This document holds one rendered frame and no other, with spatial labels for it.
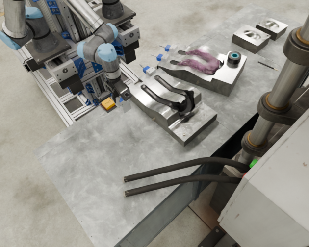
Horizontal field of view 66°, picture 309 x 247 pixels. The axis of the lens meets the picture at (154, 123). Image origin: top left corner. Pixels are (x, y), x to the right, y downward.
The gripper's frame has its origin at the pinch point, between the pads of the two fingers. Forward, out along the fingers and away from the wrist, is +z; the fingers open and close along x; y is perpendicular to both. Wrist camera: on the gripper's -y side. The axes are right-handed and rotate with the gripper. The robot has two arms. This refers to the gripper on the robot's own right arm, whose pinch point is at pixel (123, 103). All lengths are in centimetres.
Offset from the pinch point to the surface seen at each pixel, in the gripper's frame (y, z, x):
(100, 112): 16.4, 15.1, 9.2
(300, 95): -66, -34, -33
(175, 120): -23.7, 7.9, -15.7
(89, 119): 16.7, 15.1, 17.3
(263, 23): -6, 9, -121
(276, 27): -15, 10, -125
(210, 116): -34.2, 8.9, -31.6
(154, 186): -42.8, 9.6, 16.6
